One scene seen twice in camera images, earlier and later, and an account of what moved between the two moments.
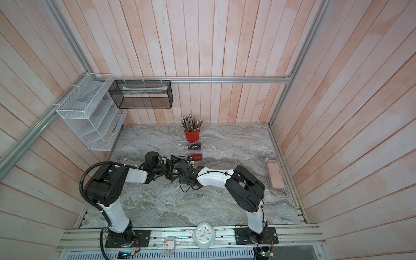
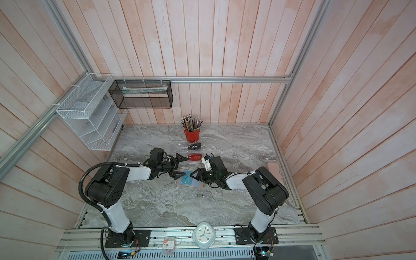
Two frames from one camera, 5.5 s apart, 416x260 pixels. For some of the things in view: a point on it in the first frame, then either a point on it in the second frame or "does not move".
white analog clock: [203, 234] does not move
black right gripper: [183, 179] -> [201, 170]
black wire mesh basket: [142, 93] does not move
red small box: [196, 157] does not move
